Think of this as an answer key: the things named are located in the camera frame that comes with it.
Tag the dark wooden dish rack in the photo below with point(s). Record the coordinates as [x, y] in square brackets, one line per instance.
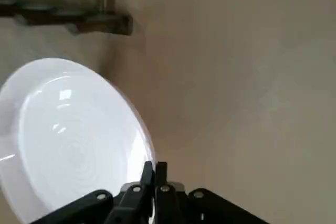
[78, 19]

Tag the pale round plate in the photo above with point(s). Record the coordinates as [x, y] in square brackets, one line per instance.
[65, 129]

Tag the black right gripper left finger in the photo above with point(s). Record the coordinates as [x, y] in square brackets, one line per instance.
[126, 203]

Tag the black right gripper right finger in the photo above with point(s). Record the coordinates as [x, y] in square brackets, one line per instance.
[183, 208]

